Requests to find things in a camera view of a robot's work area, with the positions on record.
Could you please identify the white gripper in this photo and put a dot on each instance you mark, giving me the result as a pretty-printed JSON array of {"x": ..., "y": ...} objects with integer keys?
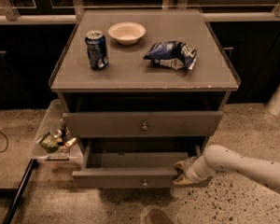
[{"x": 191, "y": 170}]

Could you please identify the grey drawer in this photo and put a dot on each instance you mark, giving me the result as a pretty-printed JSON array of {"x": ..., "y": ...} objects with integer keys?
[
  {"x": 134, "y": 163},
  {"x": 143, "y": 124}
]

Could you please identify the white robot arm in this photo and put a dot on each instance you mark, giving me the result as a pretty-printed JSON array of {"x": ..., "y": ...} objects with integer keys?
[{"x": 219, "y": 160}]

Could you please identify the grey top drawer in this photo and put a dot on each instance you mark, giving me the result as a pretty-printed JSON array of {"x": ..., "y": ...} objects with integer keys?
[{"x": 143, "y": 124}]

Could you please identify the grey drawer cabinet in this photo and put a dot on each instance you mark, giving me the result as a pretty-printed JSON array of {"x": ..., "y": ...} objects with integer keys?
[{"x": 132, "y": 84}]

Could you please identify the blue chip bag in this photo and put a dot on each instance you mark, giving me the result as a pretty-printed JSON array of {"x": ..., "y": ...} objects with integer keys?
[{"x": 172, "y": 54}]

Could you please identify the snack items in bin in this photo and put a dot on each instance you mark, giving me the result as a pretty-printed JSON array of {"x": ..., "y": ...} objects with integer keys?
[{"x": 58, "y": 140}]

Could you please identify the clear plastic bin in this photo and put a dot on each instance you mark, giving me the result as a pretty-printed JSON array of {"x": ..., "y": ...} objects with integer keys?
[{"x": 50, "y": 122}]

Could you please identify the white paper bowl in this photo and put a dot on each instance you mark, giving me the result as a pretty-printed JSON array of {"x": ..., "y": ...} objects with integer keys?
[{"x": 127, "y": 33}]

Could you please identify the blue soda can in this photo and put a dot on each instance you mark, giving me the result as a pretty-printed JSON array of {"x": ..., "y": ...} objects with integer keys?
[{"x": 96, "y": 49}]

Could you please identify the white pipe post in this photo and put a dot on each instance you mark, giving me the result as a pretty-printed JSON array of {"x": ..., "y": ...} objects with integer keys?
[{"x": 278, "y": 95}]

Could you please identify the metal railing frame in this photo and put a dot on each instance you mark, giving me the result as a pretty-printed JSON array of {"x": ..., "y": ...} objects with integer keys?
[{"x": 37, "y": 13}]

